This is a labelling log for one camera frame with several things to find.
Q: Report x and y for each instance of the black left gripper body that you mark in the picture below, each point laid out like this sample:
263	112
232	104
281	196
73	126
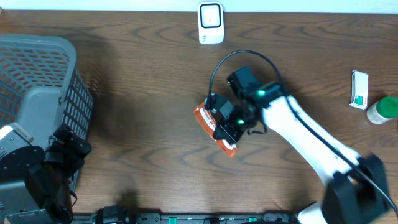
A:
71	147

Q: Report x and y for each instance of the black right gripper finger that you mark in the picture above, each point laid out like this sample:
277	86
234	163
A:
227	123
227	132

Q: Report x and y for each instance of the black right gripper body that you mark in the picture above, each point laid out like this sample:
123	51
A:
239	122

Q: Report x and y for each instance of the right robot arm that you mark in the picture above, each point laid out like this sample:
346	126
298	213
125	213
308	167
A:
356	186

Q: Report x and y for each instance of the grey plastic shopping basket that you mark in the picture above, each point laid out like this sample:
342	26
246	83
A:
41	90

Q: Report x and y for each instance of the white green toothpaste box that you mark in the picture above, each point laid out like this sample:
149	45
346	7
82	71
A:
359	94

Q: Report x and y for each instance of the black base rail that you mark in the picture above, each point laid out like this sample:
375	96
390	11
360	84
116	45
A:
119	214

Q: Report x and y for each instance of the white barcode scanner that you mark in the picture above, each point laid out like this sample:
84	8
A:
210	23

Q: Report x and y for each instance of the green lid jar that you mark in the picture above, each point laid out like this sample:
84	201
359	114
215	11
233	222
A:
383	110

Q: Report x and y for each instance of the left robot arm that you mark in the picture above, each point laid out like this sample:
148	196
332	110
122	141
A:
35	182

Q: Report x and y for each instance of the orange chocolate bar wrapper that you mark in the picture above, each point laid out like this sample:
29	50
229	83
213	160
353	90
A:
208	123

